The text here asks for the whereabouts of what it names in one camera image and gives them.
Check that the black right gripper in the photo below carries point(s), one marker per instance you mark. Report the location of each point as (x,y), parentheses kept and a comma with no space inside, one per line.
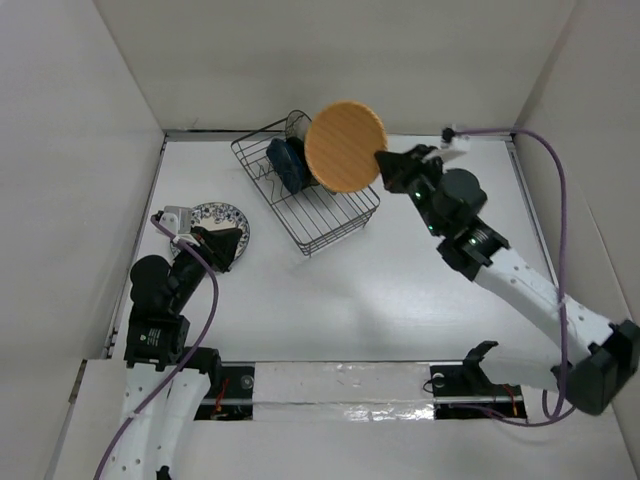
(398,168)

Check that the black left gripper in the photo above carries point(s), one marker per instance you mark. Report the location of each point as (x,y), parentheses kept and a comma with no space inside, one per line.
(218,245)

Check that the orange woven bamboo round plate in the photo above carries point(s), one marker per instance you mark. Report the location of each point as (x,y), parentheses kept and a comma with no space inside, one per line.
(340,146)

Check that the cream round plate tree drawing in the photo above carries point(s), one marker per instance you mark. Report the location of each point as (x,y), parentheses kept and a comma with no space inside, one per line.
(297,125)

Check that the dark blue leaf-shaped plate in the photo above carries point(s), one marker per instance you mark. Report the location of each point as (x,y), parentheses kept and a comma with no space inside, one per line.
(286,164)

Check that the black round bowl plate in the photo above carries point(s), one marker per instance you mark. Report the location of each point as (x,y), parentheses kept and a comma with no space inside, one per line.
(297,147)

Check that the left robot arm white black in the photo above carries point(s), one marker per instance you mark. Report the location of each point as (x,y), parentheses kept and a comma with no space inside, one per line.
(166,379)

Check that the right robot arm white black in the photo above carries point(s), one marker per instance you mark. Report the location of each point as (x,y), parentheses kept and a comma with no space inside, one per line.
(597,356)

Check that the blue white floral plate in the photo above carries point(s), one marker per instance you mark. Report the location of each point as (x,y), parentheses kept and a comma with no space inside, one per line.
(215,216)

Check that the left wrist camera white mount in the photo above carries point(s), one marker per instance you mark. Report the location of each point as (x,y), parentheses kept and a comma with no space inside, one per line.
(173,220)

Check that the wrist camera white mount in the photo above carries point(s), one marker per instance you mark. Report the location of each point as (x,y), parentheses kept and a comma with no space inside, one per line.
(173,220)
(452,145)

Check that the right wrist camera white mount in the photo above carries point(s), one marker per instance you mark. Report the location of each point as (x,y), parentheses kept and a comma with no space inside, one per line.
(452,145)

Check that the grey wire dish rack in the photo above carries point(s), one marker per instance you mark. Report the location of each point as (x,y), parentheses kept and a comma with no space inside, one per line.
(315,217)

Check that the silver front rail tape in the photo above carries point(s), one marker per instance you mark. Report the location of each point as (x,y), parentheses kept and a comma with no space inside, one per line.
(357,392)

